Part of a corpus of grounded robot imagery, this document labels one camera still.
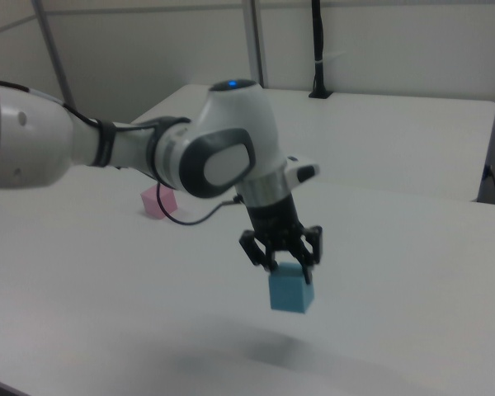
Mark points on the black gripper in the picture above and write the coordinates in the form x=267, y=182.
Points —
x=272, y=218

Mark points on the blue cube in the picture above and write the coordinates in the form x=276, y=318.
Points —
x=286, y=293

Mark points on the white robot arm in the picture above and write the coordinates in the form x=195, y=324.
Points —
x=231, y=123

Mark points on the pink cube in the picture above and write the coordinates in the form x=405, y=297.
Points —
x=152, y=204

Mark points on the slanted grey metal pole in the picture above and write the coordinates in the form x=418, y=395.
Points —
x=53, y=49

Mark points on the grey partition post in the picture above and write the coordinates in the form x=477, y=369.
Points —
x=255, y=41

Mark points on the black camera stand pole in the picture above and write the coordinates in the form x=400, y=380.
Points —
x=318, y=41

